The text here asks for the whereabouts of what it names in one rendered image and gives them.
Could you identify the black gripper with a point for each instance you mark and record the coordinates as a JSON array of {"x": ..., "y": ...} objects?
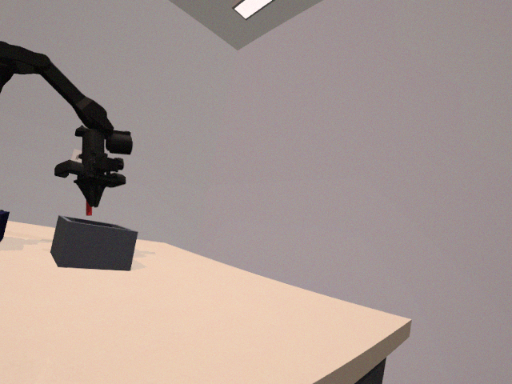
[{"x": 91, "y": 183}]

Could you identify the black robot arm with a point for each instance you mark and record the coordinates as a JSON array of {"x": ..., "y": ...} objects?
[{"x": 19, "y": 60}]

